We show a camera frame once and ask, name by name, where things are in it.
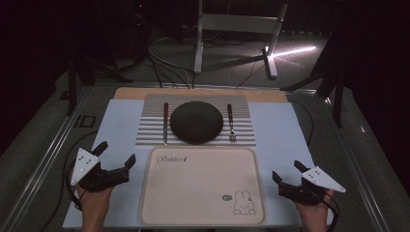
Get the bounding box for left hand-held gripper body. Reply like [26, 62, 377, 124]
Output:
[70, 147, 131, 193]

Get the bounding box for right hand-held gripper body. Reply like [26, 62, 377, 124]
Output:
[278, 165, 347, 207]

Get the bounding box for person's right hand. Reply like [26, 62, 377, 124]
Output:
[294, 188, 336, 230]

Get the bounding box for person's left hand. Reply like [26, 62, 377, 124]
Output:
[75, 185, 114, 226]

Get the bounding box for grey striped placemat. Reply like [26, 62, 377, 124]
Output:
[135, 93, 257, 147]

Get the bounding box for beige rabbit print mat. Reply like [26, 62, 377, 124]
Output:
[138, 145, 267, 226]

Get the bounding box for dark round plate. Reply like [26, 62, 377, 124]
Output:
[169, 101, 224, 145]

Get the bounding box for dark metal stand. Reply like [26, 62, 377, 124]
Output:
[66, 54, 134, 116]
[279, 6, 347, 128]

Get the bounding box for white metal stand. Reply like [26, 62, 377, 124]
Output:
[192, 0, 289, 79]

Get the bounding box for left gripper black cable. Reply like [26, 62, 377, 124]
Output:
[39, 130, 99, 232]

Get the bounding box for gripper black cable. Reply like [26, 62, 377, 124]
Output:
[39, 130, 99, 232]
[317, 188, 340, 232]

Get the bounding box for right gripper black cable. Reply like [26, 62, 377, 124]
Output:
[317, 188, 340, 232]

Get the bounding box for knife with brown handle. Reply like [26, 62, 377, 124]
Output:
[162, 101, 169, 146]

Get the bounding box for fork with brown handle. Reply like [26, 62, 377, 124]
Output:
[226, 102, 238, 143]

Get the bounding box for black floor cables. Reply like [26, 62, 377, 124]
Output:
[129, 35, 259, 90]

